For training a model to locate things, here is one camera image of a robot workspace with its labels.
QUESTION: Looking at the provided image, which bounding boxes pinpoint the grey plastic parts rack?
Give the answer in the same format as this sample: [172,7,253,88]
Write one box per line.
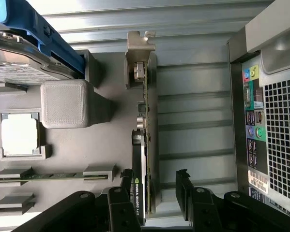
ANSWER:
[0,49,157,218]

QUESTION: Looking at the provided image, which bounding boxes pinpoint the green RAM stick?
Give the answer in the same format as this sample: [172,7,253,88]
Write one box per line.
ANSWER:
[0,173,111,181]

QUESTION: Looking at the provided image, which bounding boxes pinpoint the silver CPU chip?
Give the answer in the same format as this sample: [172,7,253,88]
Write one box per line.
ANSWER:
[0,112,41,157]

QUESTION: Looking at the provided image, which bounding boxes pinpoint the hard disk in blue caddy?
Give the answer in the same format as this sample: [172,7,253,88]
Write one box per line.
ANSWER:
[0,0,85,87]

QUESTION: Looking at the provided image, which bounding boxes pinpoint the open black PC case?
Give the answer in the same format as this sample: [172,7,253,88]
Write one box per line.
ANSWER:
[227,0,290,218]

